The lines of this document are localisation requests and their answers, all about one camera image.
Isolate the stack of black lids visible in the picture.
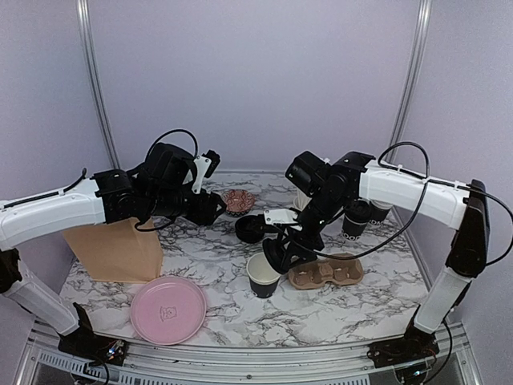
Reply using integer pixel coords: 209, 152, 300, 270
235, 215, 265, 244

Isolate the black cup holding straws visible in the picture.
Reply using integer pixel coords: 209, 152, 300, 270
293, 197, 308, 211

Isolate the brown paper bag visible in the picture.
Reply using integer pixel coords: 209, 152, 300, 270
62, 218, 164, 283

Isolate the pink plate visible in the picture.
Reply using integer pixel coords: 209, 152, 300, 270
130, 277, 207, 346

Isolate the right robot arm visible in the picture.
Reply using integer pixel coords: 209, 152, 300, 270
263, 152, 490, 359

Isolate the left aluminium frame post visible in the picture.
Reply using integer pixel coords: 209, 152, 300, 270
76, 0, 121, 168

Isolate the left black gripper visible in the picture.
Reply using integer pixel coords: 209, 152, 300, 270
147, 187, 228, 226

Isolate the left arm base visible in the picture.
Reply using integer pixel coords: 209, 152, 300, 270
58, 303, 127, 367

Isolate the black paper coffee cup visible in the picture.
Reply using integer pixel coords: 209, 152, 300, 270
342, 213, 370, 241
246, 253, 281, 298

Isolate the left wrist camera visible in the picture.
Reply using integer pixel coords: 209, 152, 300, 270
192, 150, 220, 194

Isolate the black coffee cup lid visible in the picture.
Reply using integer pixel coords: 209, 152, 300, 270
345, 200, 372, 223

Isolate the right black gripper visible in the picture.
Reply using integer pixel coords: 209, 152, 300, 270
276, 189, 348, 270

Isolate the brown cardboard cup carrier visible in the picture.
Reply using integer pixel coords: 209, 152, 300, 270
287, 253, 364, 290

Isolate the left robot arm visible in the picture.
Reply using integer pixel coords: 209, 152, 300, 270
1, 143, 226, 357

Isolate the right aluminium frame post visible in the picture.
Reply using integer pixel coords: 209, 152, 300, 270
388, 0, 433, 147

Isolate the aluminium frame post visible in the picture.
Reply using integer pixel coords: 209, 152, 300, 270
76, 0, 121, 168
388, 0, 433, 147

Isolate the stack of paper cups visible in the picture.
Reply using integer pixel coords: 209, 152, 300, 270
369, 201, 393, 225

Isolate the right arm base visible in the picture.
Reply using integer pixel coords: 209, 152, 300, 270
367, 321, 439, 368

